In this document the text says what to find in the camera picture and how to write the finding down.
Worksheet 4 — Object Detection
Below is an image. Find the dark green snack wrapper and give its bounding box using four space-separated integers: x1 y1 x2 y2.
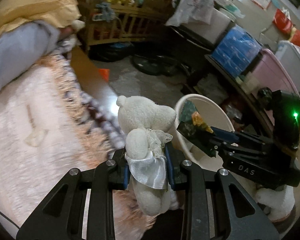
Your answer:
176 115 219 158

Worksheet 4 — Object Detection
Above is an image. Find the white plastic bag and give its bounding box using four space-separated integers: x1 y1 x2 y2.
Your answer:
165 0 214 27

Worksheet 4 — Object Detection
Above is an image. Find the striped plush blanket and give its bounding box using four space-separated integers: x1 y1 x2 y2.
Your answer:
52 35 130 155

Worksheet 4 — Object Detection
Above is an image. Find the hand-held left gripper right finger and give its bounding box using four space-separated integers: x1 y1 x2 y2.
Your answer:
164 144 282 240

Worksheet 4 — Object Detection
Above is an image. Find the wooden bed board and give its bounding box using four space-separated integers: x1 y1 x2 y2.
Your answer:
71 46 120 120

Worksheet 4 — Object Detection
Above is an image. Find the teal knit cloth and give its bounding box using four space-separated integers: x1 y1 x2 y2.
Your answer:
96 2 115 22

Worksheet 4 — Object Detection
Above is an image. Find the white plush toy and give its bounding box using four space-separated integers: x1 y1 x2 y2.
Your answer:
255 187 295 222

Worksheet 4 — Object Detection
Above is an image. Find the white storage container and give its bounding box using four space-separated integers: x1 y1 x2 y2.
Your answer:
275 40 300 93

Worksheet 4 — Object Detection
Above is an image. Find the teal crumpled wrapper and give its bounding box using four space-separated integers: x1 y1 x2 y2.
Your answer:
179 100 199 123

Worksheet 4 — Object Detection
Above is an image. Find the camouflage cloth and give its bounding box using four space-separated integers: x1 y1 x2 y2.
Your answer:
257 87 274 109

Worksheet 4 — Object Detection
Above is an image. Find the blue storage box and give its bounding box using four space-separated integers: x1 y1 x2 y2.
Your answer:
211 25 263 78

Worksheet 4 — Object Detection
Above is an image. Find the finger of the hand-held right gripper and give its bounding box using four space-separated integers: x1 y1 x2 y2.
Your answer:
207 140 273 160
211 126 274 145

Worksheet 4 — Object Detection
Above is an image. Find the wooden crib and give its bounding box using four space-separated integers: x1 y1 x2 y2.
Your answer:
76 0 175 53

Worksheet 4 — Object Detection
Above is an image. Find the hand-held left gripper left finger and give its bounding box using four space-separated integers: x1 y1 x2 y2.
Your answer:
16 150 129 240

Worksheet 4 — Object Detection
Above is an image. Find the yellow blanket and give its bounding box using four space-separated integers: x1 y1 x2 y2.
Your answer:
0 0 82 45

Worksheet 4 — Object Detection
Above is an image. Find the pink fringed bedspread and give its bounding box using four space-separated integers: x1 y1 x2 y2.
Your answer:
0 55 155 230

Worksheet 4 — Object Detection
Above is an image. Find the pink storage container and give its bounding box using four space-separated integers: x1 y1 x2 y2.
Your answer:
250 49 300 100

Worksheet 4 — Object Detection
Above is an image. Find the white plastic bin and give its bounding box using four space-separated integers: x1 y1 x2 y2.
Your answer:
174 94 235 168

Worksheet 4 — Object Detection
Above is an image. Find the black cable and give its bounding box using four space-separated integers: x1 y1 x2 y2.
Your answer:
0 204 20 230

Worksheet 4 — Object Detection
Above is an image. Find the black plastic bag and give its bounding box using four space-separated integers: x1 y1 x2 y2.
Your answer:
90 42 135 63

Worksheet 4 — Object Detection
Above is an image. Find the black round fan guard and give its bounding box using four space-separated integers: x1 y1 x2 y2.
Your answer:
132 54 188 77

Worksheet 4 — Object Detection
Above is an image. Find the white teddy bear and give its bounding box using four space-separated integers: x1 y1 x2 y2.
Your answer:
116 95 178 217

